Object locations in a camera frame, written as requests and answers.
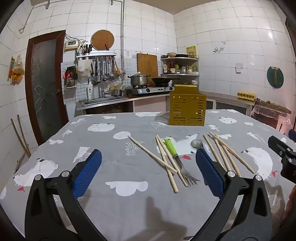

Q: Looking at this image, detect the brown-framed glass door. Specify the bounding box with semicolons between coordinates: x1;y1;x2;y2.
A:
25;30;69;145

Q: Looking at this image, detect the metal corner shelf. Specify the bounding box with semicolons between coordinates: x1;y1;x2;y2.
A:
161;57;200;85

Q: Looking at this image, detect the yellow slotted utensil holder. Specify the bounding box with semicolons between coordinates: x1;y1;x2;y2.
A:
169;85;207;127

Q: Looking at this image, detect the black wok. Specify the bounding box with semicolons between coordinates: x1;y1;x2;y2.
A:
151;77;181;85

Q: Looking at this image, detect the wooden cutting board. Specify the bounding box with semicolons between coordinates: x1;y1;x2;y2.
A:
136;53;158;78

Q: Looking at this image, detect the counter cabinet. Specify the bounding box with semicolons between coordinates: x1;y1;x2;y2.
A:
201;91;255;116

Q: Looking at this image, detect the plastic-covered box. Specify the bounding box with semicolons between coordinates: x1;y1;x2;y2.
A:
252;105;293;131

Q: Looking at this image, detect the wire wall basket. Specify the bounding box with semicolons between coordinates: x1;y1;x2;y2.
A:
61;66;78;89

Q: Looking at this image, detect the yellow egg carton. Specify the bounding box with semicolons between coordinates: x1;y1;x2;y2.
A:
237;91;257;101

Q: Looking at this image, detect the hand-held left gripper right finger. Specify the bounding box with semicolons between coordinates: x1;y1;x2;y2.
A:
195;148;273;241

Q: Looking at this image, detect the round wooden board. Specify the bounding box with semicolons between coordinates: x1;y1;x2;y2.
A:
91;30;114;51

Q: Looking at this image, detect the green round wall board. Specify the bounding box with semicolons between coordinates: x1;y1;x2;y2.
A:
267;66;284;88

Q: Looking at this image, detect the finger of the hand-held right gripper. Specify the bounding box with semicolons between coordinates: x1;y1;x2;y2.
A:
268;136;296;161

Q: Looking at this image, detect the white hanging cloth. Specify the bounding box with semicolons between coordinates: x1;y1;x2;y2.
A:
77;60;92;77

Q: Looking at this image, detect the steel sink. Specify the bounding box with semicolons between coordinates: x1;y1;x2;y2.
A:
80;95;129;107

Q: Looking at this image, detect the gas stove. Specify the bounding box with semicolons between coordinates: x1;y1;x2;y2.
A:
125;85;175;96

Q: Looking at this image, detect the grey animal-print tablecloth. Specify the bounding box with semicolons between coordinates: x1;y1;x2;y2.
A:
0;109;296;241

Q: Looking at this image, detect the yellow wall poster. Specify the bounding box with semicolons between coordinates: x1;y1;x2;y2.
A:
186;45;197;59

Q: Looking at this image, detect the leaning wooden stick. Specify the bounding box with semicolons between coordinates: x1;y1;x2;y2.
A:
17;115;31;158
11;118;29;159

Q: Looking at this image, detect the row of condiment bottles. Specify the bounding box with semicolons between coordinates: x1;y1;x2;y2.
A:
162;61;199;75

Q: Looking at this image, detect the metal wall utensil rack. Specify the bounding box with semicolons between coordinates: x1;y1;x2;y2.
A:
75;51;117;61

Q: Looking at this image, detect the grey wall pipe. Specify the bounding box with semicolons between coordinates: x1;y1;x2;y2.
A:
120;0;126;72

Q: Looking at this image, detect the metal spoon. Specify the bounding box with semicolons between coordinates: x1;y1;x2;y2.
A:
191;139;204;151

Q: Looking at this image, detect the wooden chopstick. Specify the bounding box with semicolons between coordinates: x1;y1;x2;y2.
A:
128;135;178;174
203;134;223;167
209;132;234;173
155;136;179;193
209;132;255;174
214;134;241;178
158;135;188;187

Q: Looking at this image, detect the row of hanging kitchen utensils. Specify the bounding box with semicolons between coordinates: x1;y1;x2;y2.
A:
89;57;122;85

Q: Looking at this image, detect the orange plastic bag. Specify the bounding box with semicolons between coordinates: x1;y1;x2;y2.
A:
9;56;25;85

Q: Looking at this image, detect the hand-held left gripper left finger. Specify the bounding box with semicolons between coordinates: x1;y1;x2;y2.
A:
24;149;103;241

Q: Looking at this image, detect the white electrical box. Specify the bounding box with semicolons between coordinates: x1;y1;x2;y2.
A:
64;40;79;51

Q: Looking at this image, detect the metal faucet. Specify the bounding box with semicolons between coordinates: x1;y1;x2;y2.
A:
99;70;109;98

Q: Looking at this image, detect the steel pot with lid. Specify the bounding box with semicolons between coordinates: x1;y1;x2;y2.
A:
128;72;151;87

